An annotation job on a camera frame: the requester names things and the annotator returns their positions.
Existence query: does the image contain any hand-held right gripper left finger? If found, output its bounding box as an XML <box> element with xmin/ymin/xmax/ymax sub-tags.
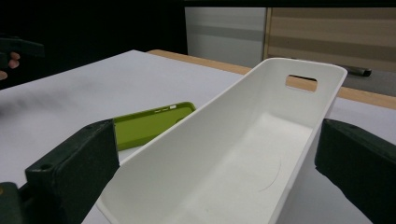
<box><xmin>18</xmin><ymin>119</ymin><xmax>120</xmax><ymax>224</ymax></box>

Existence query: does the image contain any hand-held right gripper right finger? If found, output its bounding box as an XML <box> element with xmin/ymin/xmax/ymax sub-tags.
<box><xmin>314</xmin><ymin>119</ymin><xmax>396</xmax><ymax>224</ymax></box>

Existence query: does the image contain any green phone case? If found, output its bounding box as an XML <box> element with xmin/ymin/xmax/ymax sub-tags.
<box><xmin>112</xmin><ymin>101</ymin><xmax>197</xmax><ymax>152</ymax></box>

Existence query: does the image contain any white plastic bin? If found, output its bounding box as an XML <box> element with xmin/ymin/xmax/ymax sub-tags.
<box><xmin>95</xmin><ymin>57</ymin><xmax>348</xmax><ymax>224</ymax></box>

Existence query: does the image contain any black curtain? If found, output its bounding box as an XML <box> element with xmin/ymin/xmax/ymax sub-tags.
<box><xmin>0</xmin><ymin>0</ymin><xmax>189</xmax><ymax>91</ymax></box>

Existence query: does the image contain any black curved object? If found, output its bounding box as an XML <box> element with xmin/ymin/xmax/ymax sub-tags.
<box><xmin>344</xmin><ymin>65</ymin><xmax>373</xmax><ymax>77</ymax></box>

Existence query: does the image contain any wooden desk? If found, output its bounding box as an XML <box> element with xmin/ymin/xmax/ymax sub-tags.
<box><xmin>262</xmin><ymin>7</ymin><xmax>396</xmax><ymax>74</ymax></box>

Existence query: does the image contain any white cabinet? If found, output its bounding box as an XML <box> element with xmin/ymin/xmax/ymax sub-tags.
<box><xmin>184</xmin><ymin>7</ymin><xmax>268</xmax><ymax>69</ymax></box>

